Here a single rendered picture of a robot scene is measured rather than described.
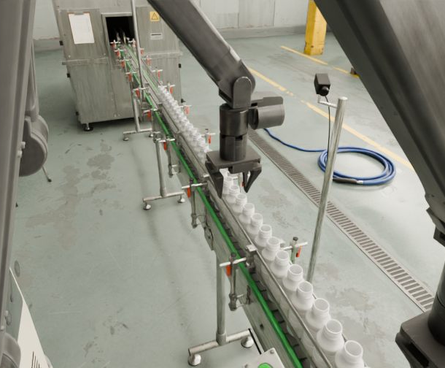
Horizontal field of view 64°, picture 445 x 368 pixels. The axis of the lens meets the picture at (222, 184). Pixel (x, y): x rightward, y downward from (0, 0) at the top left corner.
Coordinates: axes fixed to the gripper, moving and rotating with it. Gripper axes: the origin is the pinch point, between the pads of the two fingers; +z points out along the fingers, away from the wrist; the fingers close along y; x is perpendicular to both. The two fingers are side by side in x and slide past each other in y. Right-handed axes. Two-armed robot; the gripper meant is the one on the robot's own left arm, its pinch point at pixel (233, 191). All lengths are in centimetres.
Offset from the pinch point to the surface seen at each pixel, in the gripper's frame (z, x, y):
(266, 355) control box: 28.2, 22.5, 0.6
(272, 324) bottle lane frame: 41.0, 7.9, -9.1
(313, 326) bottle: 28.1, 19.8, -12.6
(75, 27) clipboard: 20, -388, 33
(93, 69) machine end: 67, -388, 23
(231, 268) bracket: 33.4, -8.5, -3.4
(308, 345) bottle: 35.3, 19.7, -12.6
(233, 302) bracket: 48.1, -7.9, -3.8
